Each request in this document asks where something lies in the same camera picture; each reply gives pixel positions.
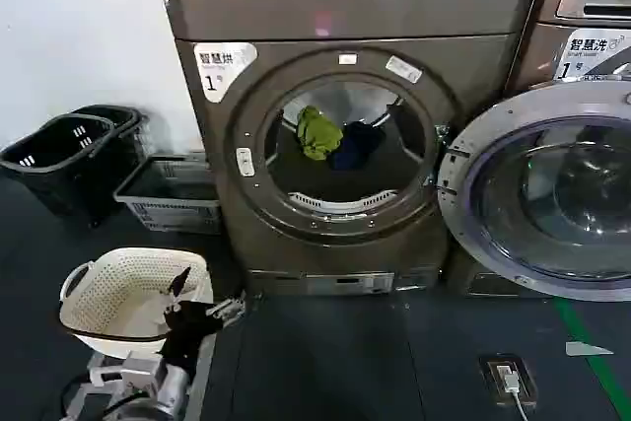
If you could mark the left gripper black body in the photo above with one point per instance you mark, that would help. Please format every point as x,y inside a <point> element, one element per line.
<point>189,337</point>

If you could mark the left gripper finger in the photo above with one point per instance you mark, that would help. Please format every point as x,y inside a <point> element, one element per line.
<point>180,280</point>
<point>228,307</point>

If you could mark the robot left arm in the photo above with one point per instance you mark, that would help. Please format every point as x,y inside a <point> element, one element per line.
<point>148,384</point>

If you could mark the white perforated laundry basket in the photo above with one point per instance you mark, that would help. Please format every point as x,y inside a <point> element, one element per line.
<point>123,288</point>

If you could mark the grey plastic crate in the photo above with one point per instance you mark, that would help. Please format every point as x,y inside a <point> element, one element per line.
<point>172,214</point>

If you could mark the black plastic laundry basket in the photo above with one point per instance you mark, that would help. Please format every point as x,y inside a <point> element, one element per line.
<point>59,164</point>
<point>125,118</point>

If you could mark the green garment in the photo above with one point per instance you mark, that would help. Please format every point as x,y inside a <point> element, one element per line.
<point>318,132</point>

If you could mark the dark blue garment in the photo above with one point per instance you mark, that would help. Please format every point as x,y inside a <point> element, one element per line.
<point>357,147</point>

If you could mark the white number label sticker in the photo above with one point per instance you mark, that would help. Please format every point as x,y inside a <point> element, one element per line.
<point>222,68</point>
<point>591,53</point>

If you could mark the round glass dryer door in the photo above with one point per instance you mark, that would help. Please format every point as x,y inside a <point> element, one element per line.
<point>498,224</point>

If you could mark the floor power socket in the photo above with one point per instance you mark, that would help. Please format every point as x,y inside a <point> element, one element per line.
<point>508,379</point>

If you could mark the grey front-loading dryer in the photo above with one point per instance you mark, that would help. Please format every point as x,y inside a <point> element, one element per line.
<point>345,7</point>

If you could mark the silver floor tape patch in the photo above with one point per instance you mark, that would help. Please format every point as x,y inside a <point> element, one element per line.
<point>586,348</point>

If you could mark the green floor tape line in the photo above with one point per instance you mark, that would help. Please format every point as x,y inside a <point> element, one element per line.
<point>586,367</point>

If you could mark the grey washing machine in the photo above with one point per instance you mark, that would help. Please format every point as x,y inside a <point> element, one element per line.
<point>542,46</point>

